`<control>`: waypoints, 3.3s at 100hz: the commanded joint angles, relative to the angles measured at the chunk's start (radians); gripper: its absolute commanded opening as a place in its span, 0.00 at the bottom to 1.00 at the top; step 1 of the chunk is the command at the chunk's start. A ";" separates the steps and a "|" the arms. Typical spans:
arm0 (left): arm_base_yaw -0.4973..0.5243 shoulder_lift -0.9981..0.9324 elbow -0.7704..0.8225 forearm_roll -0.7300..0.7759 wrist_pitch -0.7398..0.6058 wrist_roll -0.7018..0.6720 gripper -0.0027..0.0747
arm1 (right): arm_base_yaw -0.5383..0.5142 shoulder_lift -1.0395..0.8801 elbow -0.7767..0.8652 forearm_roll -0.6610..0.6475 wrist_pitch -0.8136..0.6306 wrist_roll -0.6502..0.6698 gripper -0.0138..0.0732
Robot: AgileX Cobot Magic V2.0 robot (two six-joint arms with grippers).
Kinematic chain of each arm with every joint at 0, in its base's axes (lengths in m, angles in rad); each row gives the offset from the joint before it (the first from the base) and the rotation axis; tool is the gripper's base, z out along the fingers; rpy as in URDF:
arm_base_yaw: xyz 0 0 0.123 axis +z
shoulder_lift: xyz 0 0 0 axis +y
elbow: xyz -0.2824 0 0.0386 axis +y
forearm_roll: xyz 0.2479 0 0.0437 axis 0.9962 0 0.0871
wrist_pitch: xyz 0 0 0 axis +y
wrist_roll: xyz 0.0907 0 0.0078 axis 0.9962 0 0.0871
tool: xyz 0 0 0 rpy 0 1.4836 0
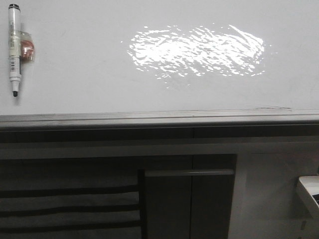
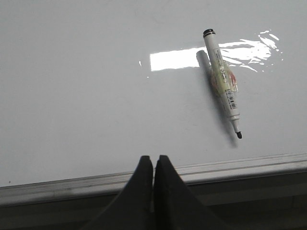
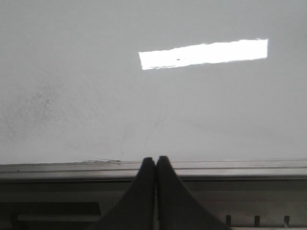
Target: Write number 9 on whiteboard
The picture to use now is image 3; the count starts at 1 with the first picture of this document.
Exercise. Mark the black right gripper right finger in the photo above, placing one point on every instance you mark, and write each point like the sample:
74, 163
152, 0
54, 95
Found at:
177, 208

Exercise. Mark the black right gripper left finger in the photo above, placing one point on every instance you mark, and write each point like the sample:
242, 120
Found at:
135, 210

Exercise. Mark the white whiteboard with metal frame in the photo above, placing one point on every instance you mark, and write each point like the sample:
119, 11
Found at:
88, 88

